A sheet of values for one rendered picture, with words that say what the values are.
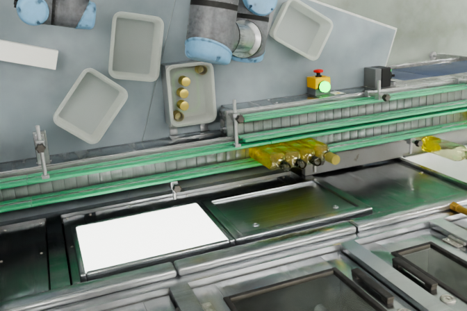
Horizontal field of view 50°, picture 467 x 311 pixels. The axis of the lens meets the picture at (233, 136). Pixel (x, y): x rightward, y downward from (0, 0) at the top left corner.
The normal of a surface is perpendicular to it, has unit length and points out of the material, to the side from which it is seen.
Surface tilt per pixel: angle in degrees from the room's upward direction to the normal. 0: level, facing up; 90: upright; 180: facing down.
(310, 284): 90
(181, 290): 90
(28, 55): 0
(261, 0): 7
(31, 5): 10
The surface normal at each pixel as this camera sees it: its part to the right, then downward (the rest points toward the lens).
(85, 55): 0.36, 0.22
